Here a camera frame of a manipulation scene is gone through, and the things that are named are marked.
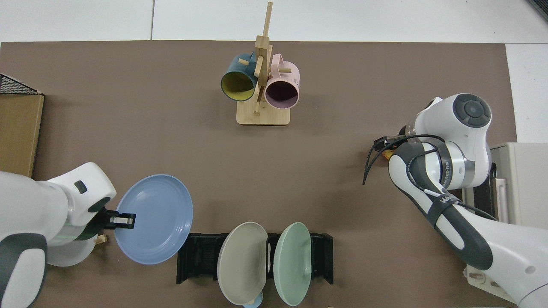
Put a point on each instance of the blue plate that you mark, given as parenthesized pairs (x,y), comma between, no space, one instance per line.
(158,218)

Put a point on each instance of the red yellow apple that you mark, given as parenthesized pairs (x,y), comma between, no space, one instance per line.
(388,155)

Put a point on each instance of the wooden plate stand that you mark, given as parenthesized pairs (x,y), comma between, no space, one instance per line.
(100,239)

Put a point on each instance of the grey plate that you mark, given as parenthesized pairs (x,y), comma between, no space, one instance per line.
(72,256)

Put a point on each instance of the black dish rack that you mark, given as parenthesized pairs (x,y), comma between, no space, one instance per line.
(197,256)

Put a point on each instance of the beige plate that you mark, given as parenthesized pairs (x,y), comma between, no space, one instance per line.
(242,265)

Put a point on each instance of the green plate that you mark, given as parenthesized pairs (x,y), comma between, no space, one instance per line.
(293,265)

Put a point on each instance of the brown table cloth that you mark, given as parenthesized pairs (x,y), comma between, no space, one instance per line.
(171,128)

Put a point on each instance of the small blue round thing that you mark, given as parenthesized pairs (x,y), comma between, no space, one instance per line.
(252,304)

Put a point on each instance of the wooden cup stand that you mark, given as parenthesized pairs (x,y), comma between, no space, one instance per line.
(263,115)

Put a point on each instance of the dark blue cup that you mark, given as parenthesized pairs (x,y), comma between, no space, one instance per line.
(237,83)

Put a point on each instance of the pink cup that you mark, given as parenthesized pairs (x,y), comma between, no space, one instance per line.
(282,92)

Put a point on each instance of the pale toaster oven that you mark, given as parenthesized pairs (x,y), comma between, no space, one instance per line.
(526,179)

